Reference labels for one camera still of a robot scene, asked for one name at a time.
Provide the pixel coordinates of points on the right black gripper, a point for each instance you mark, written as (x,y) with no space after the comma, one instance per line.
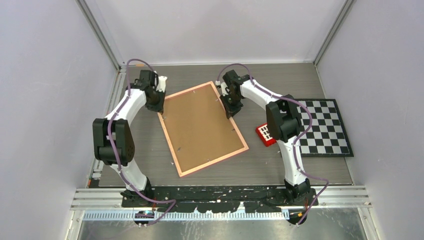
(230,111)

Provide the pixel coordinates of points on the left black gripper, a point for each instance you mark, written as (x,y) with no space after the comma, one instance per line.
(159,108)

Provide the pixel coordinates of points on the pink picture frame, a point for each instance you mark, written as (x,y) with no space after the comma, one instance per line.
(197,130)

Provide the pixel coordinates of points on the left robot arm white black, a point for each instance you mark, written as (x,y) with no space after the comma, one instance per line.
(112,137)

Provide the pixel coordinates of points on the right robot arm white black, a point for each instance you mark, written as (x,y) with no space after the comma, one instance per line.
(283,122)

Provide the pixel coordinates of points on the red white toy block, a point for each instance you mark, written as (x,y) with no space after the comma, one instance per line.
(264,135)

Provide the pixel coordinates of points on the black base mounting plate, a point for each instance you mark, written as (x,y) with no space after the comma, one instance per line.
(218,199)

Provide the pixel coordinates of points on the black white checkerboard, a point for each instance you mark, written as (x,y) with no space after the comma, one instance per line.
(327,136)

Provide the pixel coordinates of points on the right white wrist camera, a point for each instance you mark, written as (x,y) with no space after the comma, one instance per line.
(223,87)

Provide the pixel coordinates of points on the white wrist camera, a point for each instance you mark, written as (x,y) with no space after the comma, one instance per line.
(161,84)
(223,87)

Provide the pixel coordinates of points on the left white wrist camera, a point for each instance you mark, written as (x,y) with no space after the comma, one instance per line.
(161,84)

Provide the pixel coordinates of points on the aluminium rail frame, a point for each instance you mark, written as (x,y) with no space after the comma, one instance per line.
(106,205)

